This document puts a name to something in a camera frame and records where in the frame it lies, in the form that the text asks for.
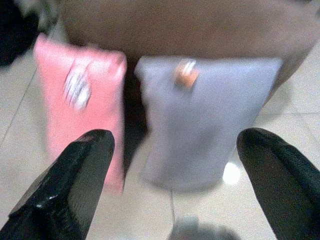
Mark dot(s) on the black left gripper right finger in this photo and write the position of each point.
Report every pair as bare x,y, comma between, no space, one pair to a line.
282,190

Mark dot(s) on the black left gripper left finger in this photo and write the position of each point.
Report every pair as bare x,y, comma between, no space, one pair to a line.
62,195

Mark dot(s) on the pink pillow with white print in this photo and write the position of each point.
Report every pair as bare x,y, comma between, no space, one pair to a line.
95,117

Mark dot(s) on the brown round plush sofa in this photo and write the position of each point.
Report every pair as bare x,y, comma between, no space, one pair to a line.
187,27

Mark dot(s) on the black bag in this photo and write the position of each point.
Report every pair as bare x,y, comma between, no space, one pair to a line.
15,37

